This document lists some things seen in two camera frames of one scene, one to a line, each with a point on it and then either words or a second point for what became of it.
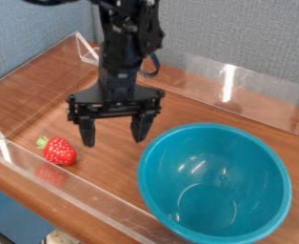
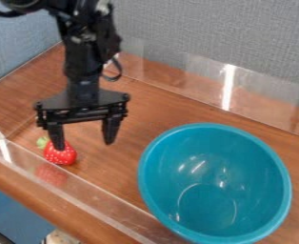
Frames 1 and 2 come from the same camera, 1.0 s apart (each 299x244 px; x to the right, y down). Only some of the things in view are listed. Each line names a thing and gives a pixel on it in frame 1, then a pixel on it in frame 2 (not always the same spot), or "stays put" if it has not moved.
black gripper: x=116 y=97 to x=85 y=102
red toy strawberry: x=58 y=151 stays put
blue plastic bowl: x=215 y=183 stays put
